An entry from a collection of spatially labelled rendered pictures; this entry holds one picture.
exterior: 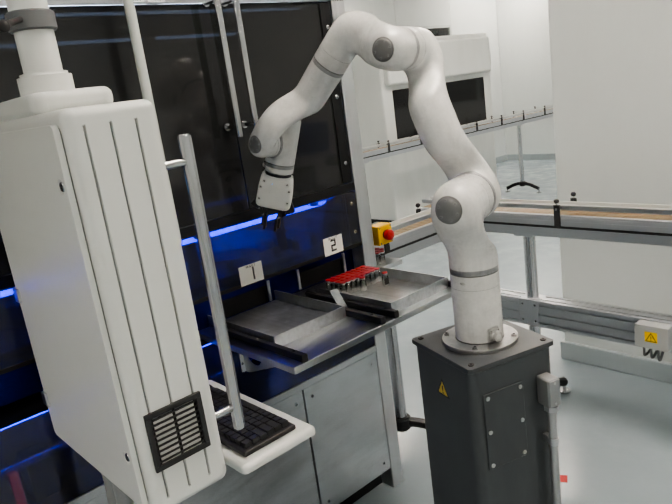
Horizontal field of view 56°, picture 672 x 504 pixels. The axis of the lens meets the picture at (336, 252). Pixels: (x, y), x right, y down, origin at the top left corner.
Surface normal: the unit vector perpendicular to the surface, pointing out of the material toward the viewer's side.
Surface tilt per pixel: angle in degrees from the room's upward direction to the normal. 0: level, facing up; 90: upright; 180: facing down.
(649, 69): 90
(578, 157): 90
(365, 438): 90
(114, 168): 90
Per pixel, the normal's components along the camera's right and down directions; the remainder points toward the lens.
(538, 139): -0.73, 0.26
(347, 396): 0.67, 0.09
